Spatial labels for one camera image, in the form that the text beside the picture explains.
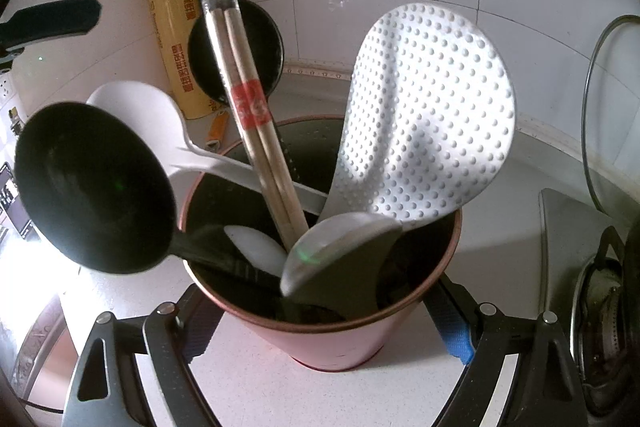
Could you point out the white printed soup spoon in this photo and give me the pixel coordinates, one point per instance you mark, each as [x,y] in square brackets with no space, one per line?
[340,237]

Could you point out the glass pot lid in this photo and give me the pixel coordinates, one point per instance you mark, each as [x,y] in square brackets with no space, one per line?
[592,107]

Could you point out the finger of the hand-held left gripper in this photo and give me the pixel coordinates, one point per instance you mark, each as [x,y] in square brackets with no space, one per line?
[55,17]

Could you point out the wooden chopsticks pair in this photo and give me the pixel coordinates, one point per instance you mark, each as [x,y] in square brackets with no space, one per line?
[250,107]

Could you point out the smartphone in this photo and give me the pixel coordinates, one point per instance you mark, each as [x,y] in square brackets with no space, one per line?
[12,202]

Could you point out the black ladle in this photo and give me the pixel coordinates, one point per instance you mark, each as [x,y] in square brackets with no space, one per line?
[260,42]
[90,192]

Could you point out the white dotted rice paddle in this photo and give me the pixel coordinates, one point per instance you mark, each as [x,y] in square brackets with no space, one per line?
[430,117]

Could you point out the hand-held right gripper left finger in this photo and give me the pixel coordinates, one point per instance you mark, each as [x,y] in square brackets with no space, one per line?
[200,327]

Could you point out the yellow cling wrap roll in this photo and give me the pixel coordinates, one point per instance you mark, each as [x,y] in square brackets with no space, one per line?
[165,7]

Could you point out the red cylindrical container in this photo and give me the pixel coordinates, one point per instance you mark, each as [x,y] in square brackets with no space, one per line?
[325,342]

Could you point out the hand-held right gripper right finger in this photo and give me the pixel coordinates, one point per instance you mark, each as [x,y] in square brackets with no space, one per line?
[455,329]

